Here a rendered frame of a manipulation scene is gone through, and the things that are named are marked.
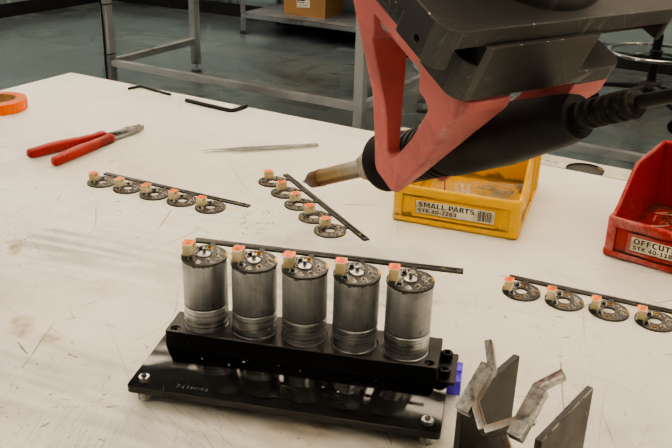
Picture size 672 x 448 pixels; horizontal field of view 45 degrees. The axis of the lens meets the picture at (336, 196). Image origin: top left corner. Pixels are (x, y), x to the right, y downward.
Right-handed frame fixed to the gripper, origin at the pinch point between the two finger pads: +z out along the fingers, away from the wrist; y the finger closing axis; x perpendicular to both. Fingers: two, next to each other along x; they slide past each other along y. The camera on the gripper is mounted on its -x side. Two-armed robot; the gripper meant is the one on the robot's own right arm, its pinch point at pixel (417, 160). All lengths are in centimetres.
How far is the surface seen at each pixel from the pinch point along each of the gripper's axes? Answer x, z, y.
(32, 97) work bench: -57, 47, -1
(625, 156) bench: -83, 126, -195
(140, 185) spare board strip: -28.2, 31.5, -2.3
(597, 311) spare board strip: 2.6, 15.6, -19.4
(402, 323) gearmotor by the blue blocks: 0.8, 11.9, -3.6
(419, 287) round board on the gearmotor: 0.1, 10.2, -4.5
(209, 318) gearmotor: -5.2, 16.5, 3.7
